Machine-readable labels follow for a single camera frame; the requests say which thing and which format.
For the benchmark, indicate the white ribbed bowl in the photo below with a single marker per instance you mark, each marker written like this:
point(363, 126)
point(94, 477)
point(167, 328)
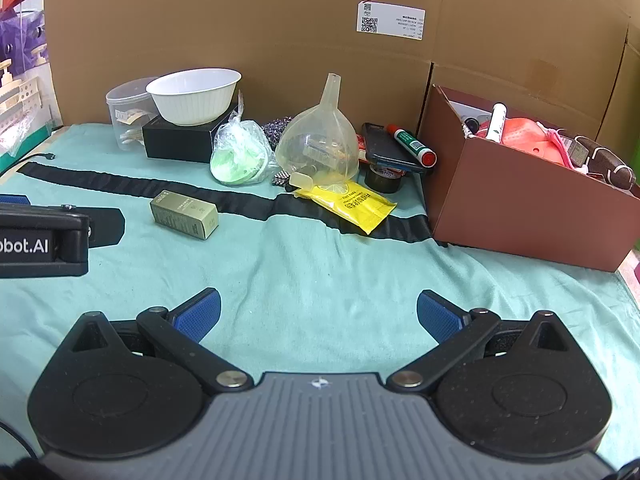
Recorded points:
point(192, 95)

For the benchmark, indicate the black rectangular box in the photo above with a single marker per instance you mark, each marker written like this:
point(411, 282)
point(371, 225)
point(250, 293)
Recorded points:
point(175, 142)

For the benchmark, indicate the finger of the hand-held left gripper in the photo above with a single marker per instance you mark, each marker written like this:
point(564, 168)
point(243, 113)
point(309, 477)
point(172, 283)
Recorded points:
point(14, 200)
point(106, 227)

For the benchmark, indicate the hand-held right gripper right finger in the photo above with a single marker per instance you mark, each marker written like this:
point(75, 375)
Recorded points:
point(440, 316)

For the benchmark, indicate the black tape roll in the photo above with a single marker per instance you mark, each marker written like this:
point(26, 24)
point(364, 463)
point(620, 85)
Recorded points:
point(382, 182)

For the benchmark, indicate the translucent plastic funnel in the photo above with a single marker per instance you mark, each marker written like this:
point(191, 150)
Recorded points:
point(320, 140)

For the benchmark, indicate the yellow packet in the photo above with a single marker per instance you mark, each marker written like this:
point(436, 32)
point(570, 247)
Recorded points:
point(355, 205)

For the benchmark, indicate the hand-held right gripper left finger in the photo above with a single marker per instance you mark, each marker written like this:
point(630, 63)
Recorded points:
point(200, 317)

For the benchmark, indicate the white pegboard rack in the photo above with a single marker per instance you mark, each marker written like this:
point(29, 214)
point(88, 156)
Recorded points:
point(17, 100)

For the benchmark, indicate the red perforated plastic item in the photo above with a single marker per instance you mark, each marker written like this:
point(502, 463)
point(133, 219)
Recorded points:
point(525, 137)

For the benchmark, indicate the clear plastic container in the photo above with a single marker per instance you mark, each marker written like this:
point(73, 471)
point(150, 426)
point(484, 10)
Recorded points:
point(125, 110)

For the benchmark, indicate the black fabric strip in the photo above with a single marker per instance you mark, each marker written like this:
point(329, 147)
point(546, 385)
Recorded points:
point(125, 184)

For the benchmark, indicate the clear bag with green item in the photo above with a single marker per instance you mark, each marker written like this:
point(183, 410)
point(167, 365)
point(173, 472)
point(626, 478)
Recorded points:
point(237, 157)

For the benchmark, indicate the black phone case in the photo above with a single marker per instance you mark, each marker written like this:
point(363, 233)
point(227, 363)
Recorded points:
point(385, 152)

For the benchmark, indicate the metal scouring pad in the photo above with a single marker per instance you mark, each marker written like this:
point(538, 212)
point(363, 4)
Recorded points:
point(275, 130)

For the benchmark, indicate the teal cloth mat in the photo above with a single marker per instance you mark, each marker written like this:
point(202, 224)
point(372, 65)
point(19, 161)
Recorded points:
point(310, 280)

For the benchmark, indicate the brown cardboard box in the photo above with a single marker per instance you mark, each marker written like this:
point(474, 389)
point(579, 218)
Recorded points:
point(520, 210)

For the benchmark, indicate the brown cardboard backdrop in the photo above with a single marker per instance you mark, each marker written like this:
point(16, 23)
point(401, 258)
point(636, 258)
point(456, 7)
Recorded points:
point(280, 25)

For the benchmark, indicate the small olive green box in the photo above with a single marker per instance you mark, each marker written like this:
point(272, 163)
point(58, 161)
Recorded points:
point(185, 212)

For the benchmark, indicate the white printed label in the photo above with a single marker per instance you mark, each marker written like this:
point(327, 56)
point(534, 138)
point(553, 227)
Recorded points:
point(391, 19)

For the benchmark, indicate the green marker with red cap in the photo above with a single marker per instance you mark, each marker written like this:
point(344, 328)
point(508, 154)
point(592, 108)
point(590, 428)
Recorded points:
point(412, 144)

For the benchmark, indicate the blue playing card box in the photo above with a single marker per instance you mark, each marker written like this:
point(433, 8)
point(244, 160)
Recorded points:
point(361, 149)

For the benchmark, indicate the white marker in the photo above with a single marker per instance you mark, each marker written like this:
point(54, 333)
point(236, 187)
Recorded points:
point(496, 122)

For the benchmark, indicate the purple item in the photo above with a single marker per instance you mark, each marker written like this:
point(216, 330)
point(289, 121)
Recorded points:
point(22, 35)

